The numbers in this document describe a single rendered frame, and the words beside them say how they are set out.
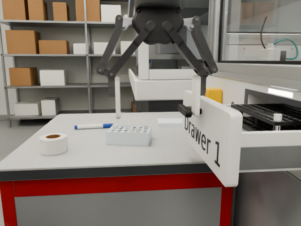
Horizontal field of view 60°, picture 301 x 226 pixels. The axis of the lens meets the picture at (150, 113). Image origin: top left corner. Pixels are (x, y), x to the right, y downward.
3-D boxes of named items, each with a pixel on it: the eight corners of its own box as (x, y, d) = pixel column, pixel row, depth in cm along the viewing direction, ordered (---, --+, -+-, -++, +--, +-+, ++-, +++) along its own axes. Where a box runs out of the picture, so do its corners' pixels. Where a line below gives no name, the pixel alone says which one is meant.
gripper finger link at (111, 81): (114, 66, 43) (96, 66, 42) (115, 97, 44) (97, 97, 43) (115, 66, 44) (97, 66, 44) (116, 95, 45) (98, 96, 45)
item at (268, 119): (274, 125, 42) (274, 122, 42) (230, 106, 59) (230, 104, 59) (285, 125, 42) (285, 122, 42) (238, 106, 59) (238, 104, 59)
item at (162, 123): (158, 128, 94) (158, 123, 94) (156, 122, 102) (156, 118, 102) (193, 127, 94) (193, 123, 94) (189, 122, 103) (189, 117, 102)
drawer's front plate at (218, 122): (226, 189, 37) (230, 113, 35) (182, 133, 65) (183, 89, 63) (238, 188, 37) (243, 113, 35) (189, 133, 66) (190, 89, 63)
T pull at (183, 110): (185, 118, 46) (185, 110, 45) (177, 110, 53) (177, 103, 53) (205, 118, 46) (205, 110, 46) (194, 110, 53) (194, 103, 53)
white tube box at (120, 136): (105, 144, 75) (105, 132, 74) (113, 136, 83) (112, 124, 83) (148, 145, 74) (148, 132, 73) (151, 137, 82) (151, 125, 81)
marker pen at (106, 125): (74, 130, 91) (74, 125, 91) (75, 128, 92) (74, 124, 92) (114, 128, 94) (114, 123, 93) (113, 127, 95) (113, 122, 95)
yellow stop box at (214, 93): (205, 112, 81) (206, 89, 79) (199, 108, 88) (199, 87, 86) (221, 112, 81) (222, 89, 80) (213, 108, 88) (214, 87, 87)
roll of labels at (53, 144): (68, 145, 74) (67, 132, 73) (67, 154, 68) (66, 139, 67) (41, 147, 72) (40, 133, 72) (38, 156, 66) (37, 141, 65)
